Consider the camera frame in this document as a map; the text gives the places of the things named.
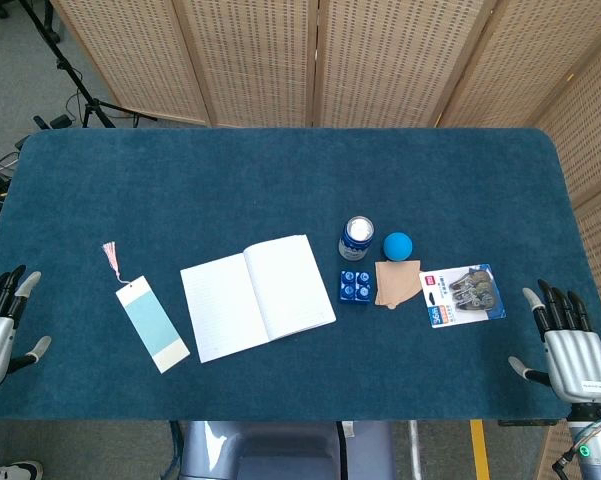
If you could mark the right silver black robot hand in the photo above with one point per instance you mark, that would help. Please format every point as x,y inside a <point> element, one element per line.
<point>577,360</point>

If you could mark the blue bookmark with pink tassel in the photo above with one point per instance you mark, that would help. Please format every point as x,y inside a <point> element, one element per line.
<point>150,320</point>

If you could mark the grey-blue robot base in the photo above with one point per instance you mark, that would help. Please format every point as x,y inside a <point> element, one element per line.
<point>280,450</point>

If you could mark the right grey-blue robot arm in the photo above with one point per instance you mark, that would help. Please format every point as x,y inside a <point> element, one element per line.
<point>597,445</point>

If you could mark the binder clip retail pack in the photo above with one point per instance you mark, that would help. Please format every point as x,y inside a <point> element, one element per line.
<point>462,297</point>

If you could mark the black white sneaker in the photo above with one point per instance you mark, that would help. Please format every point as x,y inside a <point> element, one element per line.
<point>10,471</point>

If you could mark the tan cloth piece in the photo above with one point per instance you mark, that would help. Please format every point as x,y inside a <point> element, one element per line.
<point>395,285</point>

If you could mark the blue ball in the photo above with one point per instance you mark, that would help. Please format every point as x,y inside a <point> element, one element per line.
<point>398,246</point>

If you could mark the small blue battery pack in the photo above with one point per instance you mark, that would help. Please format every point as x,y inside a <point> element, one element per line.
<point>355,285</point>

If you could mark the blue white drink can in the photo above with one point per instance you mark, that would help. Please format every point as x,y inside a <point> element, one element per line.
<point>355,242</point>

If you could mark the open white lined notebook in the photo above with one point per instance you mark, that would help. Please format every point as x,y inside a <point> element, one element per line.
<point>260,295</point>

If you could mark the black tripod stand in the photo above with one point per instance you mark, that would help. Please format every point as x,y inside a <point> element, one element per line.
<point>70,75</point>

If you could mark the black office chair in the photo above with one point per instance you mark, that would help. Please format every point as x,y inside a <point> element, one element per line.
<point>52,32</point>

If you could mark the dark blue table mat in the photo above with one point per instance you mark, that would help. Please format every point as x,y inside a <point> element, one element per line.
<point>280,185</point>

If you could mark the wicker folding screen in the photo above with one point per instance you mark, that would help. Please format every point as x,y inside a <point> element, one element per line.
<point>330,60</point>

